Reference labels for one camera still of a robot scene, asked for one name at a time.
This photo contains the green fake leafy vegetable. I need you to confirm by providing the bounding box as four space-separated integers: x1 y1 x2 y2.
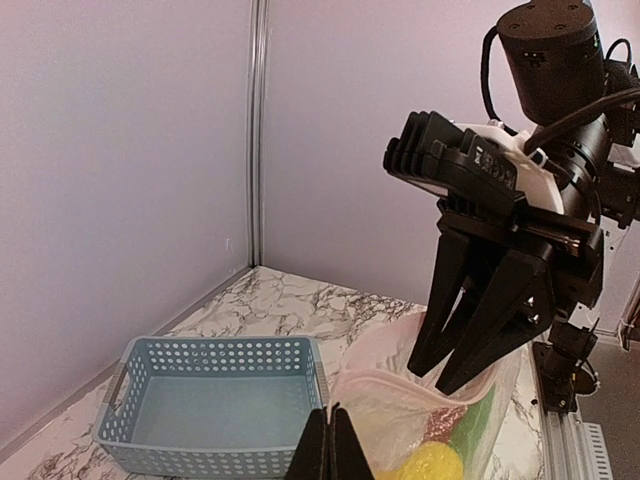
450 386 496 470

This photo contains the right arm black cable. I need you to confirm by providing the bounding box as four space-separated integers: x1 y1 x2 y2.
479 24 640 161

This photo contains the light blue perforated plastic basket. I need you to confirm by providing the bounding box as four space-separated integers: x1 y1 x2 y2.
92 336 329 479

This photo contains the red fake chili pepper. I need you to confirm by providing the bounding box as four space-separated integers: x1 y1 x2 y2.
423 405 468 443

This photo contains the aluminium front rail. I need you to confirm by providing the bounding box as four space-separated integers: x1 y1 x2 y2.
540 407 614 480

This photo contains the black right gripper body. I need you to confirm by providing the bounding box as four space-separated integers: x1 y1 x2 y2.
437 198 605 308

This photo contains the clear zip top bag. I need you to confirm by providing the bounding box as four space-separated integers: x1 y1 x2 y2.
330 313 521 479

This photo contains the yellow fake corn cob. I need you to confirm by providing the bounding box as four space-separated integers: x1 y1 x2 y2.
393 442 464 480

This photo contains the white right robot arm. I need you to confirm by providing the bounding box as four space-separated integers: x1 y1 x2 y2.
383 1 639 413

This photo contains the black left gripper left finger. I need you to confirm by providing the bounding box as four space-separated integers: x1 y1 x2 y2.
287 408 330 480

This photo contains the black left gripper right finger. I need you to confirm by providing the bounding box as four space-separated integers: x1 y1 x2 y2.
330 403 374 480

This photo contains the right aluminium corner post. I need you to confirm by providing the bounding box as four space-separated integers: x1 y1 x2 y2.
247 0 270 268

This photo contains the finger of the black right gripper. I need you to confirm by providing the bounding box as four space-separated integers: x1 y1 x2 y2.
436 249 554 395
407 232 500 376

